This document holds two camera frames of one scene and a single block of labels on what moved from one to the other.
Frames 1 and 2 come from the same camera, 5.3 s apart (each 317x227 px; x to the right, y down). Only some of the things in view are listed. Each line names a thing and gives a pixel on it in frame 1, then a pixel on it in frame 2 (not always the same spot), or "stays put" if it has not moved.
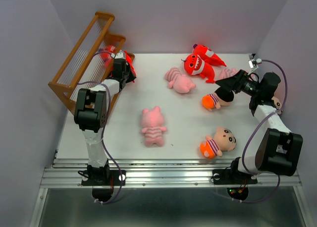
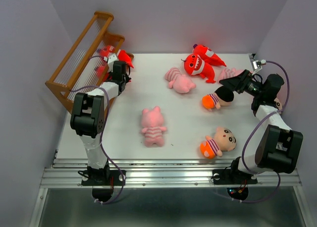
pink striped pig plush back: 181,83 stays put
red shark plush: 129,60 → 100,70
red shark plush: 194,65 stays put
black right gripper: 235,83 stays put
